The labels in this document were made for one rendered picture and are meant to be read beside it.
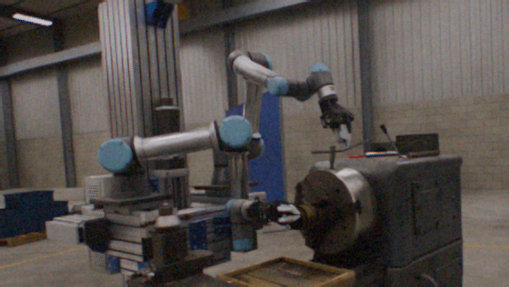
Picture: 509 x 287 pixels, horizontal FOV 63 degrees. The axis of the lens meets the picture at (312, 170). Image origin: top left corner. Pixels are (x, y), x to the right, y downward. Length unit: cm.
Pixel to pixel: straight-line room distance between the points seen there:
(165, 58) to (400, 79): 1026
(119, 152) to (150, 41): 67
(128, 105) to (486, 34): 1049
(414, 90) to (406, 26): 177
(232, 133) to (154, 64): 66
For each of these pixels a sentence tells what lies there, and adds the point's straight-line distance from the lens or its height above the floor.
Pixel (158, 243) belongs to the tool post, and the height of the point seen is 108.
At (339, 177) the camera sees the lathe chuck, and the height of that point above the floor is 121.
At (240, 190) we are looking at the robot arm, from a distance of 167.
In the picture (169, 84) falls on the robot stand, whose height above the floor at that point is 164.
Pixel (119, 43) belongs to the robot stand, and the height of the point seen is 182.
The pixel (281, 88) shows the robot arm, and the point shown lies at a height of 155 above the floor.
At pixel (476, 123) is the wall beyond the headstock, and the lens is 1144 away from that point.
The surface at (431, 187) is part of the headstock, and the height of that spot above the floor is 113.
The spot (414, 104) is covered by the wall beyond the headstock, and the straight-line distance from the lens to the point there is 1175.
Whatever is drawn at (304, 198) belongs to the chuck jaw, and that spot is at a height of 114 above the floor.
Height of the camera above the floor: 132
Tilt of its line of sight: 3 degrees down
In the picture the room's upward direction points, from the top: 3 degrees counter-clockwise
